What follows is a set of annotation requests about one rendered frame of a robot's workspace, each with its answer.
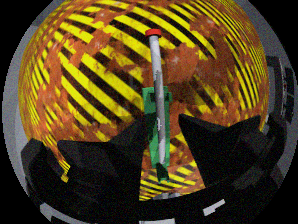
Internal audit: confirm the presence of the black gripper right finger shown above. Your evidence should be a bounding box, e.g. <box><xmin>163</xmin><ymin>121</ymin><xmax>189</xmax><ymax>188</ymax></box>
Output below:
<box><xmin>178</xmin><ymin>113</ymin><xmax>261</xmax><ymax>188</ymax></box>

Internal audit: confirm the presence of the grey pin with red cap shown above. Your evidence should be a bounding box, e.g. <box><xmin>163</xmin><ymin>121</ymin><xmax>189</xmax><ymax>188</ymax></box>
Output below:
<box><xmin>145</xmin><ymin>30</ymin><xmax>166</xmax><ymax>164</ymax></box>

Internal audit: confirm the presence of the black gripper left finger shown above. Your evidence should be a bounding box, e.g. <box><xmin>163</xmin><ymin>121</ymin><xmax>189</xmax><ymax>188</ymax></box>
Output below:
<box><xmin>57</xmin><ymin>117</ymin><xmax>145</xmax><ymax>201</ymax></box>

